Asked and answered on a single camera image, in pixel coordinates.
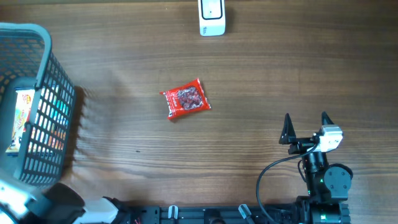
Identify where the grey plastic mesh basket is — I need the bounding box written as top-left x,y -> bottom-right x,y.
1,22 -> 76,189

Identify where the red snack bag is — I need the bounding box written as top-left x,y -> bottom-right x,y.
159,78 -> 211,120

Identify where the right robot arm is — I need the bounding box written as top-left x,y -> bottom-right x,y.
279,112 -> 353,224

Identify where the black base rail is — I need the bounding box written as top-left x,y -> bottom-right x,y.
128,202 -> 351,224

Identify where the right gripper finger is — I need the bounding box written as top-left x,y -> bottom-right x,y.
279,113 -> 297,145
321,111 -> 334,126

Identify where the white barcode scanner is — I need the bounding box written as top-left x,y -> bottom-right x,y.
198,0 -> 226,37

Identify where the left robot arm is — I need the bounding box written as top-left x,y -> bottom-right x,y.
1,176 -> 134,224

